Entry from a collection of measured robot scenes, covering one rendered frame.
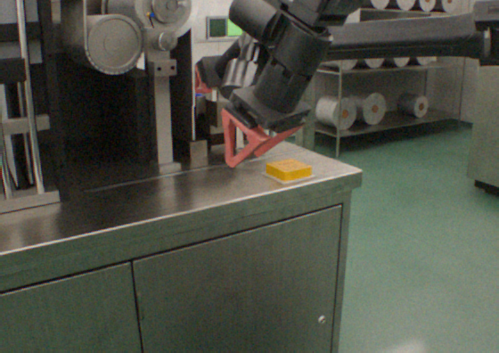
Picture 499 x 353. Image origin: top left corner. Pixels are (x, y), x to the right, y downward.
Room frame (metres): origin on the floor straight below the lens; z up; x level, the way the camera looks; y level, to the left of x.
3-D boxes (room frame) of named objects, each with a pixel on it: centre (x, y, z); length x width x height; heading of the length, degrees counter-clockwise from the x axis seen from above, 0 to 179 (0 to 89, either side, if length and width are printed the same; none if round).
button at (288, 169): (0.99, -0.07, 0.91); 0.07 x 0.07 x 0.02; 33
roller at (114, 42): (1.13, 0.36, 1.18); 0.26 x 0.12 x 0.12; 33
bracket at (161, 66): (1.04, 0.20, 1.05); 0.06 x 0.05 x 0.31; 33
